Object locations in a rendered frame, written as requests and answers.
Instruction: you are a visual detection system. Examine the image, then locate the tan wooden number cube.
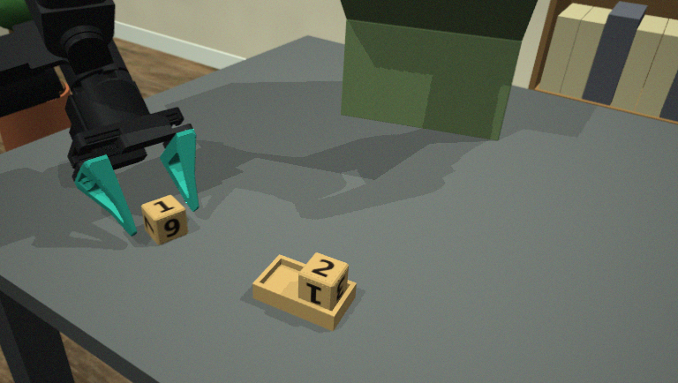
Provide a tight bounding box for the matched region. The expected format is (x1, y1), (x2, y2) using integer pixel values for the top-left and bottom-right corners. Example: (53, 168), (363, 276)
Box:
(141, 195), (188, 245)
(298, 252), (349, 311)

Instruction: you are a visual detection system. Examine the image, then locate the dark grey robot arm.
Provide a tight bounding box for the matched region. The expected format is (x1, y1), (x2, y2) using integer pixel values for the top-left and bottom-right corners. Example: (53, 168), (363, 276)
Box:
(0, 0), (128, 139)

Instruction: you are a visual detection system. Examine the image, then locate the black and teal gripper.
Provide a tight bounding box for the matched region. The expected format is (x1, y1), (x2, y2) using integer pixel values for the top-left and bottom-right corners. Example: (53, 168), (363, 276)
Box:
(67, 70), (199, 237)

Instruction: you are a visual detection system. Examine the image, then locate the tan wooden tray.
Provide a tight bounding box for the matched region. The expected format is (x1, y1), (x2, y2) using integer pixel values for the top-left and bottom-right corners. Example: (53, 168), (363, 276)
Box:
(252, 254), (357, 331)

